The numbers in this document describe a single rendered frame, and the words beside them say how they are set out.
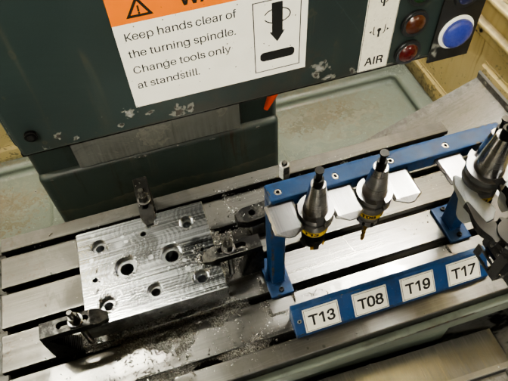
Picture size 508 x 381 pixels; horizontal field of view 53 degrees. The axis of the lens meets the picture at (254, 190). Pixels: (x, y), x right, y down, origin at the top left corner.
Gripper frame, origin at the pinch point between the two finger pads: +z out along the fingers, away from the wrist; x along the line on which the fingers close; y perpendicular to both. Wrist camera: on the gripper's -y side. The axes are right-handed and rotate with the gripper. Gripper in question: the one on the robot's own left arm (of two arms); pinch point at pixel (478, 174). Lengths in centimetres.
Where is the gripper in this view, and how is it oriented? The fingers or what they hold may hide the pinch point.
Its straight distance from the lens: 83.8
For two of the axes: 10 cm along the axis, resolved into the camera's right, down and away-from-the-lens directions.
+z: -3.0, -7.7, 5.7
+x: 9.5, -2.5, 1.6
